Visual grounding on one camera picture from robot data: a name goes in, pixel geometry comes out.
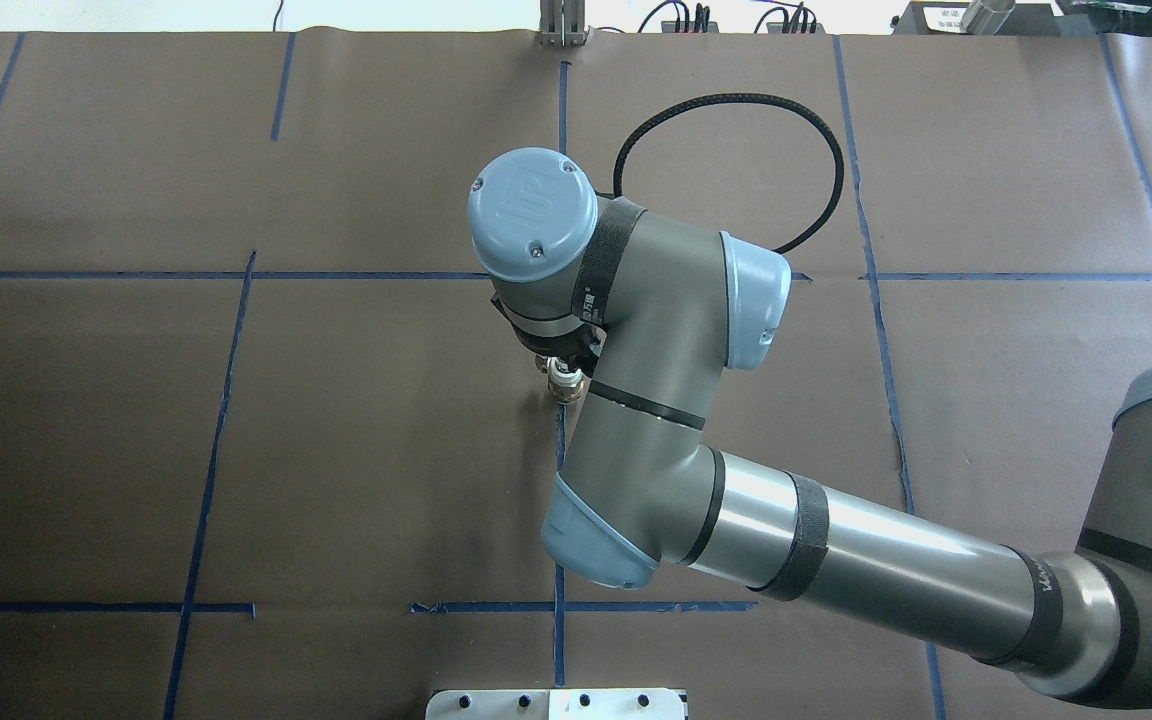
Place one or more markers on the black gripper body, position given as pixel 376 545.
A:
pixel 563 378

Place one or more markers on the white PPR brass valve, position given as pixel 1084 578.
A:
pixel 565 387

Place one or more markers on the chrome tee pipe fitting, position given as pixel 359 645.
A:
pixel 557 371

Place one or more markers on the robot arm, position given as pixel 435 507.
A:
pixel 655 310

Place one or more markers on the black power strip left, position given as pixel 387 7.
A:
pixel 680 18

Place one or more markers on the brown paper table cover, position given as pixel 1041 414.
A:
pixel 267 450

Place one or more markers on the black box with metal cylinder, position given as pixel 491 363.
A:
pixel 976 18

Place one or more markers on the aluminium frame post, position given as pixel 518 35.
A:
pixel 562 23

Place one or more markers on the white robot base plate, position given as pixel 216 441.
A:
pixel 559 703

